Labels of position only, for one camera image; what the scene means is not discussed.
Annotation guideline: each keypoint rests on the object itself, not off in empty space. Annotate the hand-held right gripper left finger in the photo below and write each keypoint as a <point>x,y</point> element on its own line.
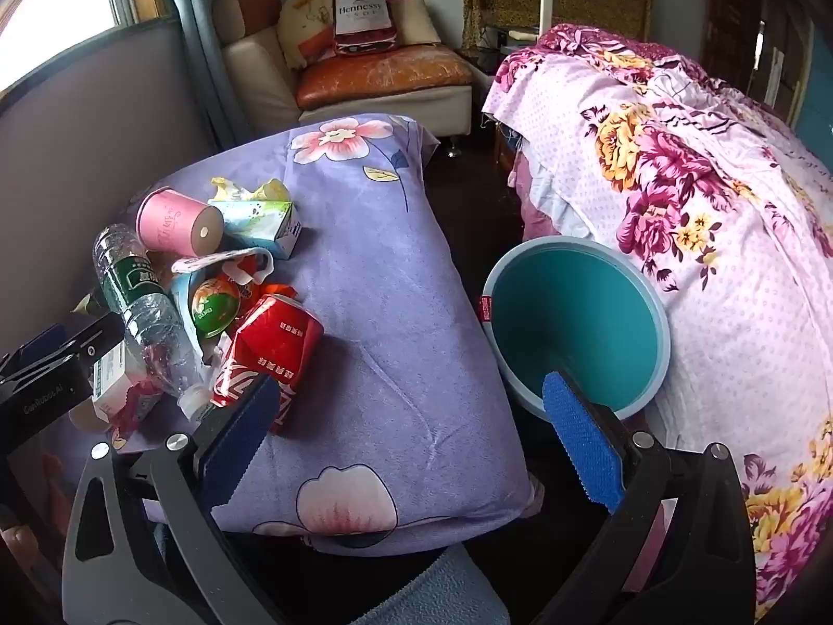
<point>237,436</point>

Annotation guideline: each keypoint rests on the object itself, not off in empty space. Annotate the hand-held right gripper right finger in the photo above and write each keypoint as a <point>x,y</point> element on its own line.
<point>579,436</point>

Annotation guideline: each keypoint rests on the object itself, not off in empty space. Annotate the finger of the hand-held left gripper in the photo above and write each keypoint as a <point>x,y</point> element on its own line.
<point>42,340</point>
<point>97,338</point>

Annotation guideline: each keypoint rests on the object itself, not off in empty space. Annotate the small white medicine box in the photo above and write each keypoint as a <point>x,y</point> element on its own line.
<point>107,384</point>

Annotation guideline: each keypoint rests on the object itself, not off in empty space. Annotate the clear plastic bottle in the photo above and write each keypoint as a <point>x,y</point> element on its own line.
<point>149,325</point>

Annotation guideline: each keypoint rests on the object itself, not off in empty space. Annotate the white and blue packet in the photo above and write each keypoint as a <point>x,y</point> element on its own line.
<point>182,293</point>

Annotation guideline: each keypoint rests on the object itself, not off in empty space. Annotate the red soda can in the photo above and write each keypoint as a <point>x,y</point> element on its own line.
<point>280,338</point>

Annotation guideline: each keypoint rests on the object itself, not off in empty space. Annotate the teal plastic bin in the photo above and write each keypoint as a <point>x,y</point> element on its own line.
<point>572,312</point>

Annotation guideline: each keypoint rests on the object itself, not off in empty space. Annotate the pink paper cup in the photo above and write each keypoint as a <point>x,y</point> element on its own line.
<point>169,218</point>

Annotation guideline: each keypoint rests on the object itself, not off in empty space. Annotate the orange snack packet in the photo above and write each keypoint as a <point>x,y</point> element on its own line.
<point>276,291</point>

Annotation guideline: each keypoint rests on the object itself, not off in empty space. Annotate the light blue drink carton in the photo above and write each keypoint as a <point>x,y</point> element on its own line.
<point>260,221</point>

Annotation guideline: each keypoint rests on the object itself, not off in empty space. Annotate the yellow wrapper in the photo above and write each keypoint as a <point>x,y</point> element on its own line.
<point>273,190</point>

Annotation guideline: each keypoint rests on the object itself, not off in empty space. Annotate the purple floral blanket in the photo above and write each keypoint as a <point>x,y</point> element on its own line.
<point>390,338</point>

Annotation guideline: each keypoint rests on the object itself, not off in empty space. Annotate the pink floral bedspread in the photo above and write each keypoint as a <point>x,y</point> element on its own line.
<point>716,273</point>

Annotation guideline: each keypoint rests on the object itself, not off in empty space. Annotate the person's blue clothing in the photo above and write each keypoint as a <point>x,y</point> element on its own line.
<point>423,592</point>

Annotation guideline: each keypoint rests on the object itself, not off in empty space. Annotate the cream leather sofa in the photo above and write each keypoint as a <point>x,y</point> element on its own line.
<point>260,78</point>

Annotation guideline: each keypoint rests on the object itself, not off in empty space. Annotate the blue curtain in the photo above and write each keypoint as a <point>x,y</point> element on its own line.
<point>195,32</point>

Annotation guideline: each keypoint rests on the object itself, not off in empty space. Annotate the window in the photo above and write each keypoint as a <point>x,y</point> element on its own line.
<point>58,0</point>

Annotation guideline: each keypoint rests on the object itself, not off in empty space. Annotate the brown sofa headrest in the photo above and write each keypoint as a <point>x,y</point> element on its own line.
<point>260,10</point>

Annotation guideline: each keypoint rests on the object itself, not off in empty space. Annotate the yellow cartoon pillow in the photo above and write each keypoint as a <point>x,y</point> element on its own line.
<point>302,26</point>

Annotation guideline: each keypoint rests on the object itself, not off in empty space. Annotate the orange seat cushion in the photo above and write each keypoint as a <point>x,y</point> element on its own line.
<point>377,75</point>

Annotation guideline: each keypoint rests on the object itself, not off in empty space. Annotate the dark side table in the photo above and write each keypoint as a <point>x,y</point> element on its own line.
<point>494,45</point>

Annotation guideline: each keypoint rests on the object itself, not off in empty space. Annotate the red bottle-print bag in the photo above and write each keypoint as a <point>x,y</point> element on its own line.
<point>364,13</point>

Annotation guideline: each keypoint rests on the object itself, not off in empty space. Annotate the beige pillow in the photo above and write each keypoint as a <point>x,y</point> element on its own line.
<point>416,23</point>

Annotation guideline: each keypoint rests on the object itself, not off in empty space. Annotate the dark wooden cabinet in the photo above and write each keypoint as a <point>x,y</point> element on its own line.
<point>735,13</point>

